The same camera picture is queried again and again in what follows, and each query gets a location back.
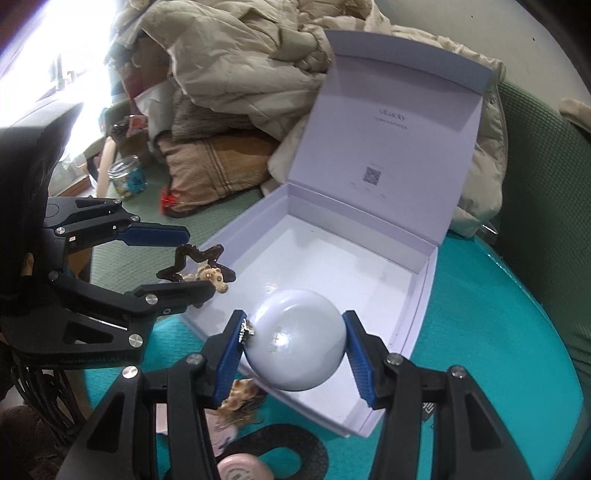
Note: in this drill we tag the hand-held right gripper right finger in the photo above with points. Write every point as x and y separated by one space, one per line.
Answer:
358 364

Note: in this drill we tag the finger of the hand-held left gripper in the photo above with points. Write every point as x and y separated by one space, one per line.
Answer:
152 235
175 295

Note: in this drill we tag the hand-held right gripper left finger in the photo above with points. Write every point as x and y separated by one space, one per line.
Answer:
228 364

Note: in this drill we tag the brown and beige hair claw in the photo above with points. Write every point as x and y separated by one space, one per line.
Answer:
214 276

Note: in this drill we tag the white round compact case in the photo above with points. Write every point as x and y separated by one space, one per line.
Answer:
295 332

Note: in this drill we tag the lilac gift box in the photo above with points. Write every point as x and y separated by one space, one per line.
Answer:
369 277

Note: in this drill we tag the pink round compact case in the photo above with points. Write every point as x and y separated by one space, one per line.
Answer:
244 468

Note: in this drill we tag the pale green quilted mat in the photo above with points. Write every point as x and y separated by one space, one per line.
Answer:
152 217

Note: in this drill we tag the red tassel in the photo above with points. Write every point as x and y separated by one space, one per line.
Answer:
168 202

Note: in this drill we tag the glass jar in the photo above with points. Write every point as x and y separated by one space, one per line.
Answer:
127 177

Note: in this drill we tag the cream cylinder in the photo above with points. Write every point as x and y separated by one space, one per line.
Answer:
105 166

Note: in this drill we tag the brown striped cushion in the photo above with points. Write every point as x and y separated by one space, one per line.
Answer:
207 161

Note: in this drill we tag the grey brown fuzzy cloth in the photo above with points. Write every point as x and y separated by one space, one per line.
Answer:
207 115

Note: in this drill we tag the beige down jacket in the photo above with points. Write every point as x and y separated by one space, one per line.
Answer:
231 60

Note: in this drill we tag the brown fleece cloth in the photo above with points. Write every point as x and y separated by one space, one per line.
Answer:
27 443

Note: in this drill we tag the dark green sofa cover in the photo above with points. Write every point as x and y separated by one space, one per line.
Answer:
545 207

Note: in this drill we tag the beige cloth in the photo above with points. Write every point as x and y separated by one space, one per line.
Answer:
577 115

